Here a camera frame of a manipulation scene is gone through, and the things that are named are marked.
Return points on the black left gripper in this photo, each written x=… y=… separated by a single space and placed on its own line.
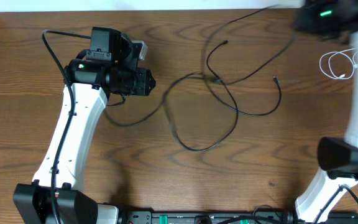
x=145 y=84

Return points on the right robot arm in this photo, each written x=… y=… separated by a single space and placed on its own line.
x=337 y=157

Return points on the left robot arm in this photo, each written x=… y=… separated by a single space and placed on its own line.
x=108 y=66

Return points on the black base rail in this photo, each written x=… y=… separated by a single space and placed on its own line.
x=261 y=214

